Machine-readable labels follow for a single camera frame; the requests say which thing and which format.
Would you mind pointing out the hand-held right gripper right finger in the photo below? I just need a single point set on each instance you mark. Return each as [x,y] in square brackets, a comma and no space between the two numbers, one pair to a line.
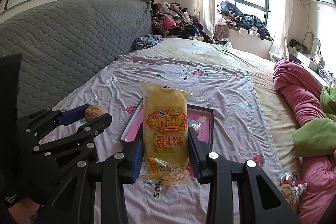
[194,151]

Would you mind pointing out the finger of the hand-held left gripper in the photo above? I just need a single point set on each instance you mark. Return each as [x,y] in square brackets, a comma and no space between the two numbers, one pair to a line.
[71,115]
[97,123]

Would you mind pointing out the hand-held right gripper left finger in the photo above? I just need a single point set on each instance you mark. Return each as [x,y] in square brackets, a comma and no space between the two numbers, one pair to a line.
[137,158]

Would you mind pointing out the walnut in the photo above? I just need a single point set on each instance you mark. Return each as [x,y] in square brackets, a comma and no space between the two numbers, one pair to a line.
[93,112]

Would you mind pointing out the red jelly cup packet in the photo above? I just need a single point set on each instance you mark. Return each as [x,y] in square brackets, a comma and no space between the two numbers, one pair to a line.
[195,126]

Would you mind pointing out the shallow pink box tray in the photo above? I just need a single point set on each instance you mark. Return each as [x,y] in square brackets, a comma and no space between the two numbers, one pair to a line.
[212,132]

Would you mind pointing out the yellow rice cracker packet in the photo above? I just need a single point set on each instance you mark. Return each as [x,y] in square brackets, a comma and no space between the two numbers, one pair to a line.
[165,121]

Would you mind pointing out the person's left hand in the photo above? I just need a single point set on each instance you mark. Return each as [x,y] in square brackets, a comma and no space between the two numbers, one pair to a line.
[25,212]

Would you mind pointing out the grey quilted headboard cover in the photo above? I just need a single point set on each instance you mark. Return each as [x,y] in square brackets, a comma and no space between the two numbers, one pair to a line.
[65,43]

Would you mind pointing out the pink printed bed sheet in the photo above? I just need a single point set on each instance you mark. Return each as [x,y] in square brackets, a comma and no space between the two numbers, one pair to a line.
[223,82]

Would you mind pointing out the dark floral cloth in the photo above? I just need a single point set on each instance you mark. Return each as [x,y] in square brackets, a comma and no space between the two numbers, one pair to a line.
[147,41]

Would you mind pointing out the beige plush toy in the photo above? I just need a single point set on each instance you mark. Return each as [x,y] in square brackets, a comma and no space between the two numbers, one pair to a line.
[288,193]

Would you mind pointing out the pink quilt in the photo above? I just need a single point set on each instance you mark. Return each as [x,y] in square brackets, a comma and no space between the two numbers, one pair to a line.
[296,92]

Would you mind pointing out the green blanket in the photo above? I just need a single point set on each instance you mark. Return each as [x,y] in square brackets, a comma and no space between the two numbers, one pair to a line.
[315,134]

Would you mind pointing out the pile of mixed clothes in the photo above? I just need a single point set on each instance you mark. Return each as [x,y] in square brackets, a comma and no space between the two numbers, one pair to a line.
[170,22]

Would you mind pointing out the pile of dark clothes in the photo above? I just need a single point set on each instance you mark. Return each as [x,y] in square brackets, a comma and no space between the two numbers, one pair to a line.
[246,20]

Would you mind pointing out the cluttered white desk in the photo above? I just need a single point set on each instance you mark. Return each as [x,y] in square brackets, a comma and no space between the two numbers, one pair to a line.
[312,66]

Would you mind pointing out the dark bag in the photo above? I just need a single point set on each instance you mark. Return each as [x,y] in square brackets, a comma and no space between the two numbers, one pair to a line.
[298,45]

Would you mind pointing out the white curved object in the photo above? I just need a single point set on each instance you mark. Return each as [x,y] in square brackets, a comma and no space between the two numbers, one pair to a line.
[315,45]

